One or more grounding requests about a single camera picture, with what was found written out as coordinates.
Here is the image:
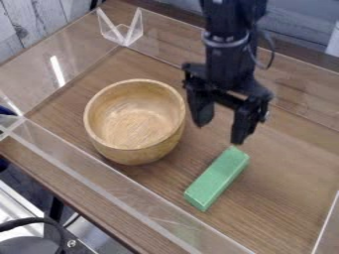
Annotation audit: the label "clear acrylic tray walls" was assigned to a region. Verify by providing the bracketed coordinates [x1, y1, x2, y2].
[0, 1, 339, 254]

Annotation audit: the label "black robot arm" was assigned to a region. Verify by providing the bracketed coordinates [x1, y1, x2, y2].
[182, 0, 274, 145]

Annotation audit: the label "green rectangular block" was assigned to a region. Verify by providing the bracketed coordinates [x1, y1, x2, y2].
[185, 146, 251, 211]

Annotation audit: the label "black cable loop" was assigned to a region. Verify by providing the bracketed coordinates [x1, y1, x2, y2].
[0, 217, 67, 254]

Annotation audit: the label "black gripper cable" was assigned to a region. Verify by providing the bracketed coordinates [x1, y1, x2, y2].
[249, 28, 277, 71]

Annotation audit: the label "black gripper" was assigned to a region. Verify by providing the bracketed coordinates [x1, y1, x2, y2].
[182, 31, 274, 145]

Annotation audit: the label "blue object at edge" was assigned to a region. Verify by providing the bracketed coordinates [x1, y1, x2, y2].
[0, 105, 18, 116]

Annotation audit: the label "clear acrylic corner bracket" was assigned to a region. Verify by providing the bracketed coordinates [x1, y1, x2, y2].
[96, 8, 143, 47]

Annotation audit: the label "brown wooden bowl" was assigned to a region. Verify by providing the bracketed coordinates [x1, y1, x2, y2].
[84, 78, 187, 166]

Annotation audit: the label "black metal table frame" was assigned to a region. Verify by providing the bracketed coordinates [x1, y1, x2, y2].
[44, 197, 98, 254]

